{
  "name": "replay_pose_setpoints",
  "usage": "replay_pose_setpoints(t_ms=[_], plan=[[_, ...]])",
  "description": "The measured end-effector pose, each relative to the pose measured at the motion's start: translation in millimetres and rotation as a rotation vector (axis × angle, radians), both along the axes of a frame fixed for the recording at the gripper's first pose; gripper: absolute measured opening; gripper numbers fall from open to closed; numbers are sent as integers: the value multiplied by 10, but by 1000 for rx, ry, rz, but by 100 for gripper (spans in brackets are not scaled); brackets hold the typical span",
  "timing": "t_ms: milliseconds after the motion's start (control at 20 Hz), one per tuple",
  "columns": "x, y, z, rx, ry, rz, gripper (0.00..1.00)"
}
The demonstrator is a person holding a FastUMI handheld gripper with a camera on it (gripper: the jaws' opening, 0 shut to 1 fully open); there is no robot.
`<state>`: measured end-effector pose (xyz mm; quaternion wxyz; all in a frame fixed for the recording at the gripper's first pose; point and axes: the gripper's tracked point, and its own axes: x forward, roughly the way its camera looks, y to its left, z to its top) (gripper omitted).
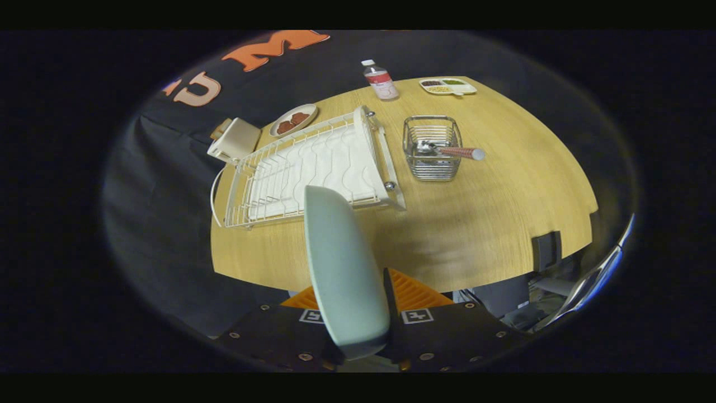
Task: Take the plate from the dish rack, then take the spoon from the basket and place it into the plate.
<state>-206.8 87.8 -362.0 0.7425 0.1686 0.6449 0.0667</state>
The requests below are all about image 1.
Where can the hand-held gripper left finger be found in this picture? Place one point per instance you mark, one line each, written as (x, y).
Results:
(274, 336)

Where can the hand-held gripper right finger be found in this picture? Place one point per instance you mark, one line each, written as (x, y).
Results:
(389, 296)

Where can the light green plate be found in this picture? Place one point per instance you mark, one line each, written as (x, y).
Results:
(344, 268)

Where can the beige plate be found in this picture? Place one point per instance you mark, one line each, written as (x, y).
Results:
(279, 115)

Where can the black table edge clamp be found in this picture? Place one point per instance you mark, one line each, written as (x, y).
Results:
(545, 252)

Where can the white toaster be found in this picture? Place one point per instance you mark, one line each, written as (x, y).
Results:
(238, 143)

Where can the brown meat piece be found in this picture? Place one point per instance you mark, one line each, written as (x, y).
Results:
(300, 118)
(285, 127)

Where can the shiny curved metal bar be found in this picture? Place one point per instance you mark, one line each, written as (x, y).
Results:
(601, 274)

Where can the toast slices in toaster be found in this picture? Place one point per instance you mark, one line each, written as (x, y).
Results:
(221, 129)

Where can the clear plastic water bottle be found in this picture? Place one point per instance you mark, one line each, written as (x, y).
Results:
(381, 83)

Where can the white divided tray with beans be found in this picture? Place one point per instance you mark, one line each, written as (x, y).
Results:
(447, 87)

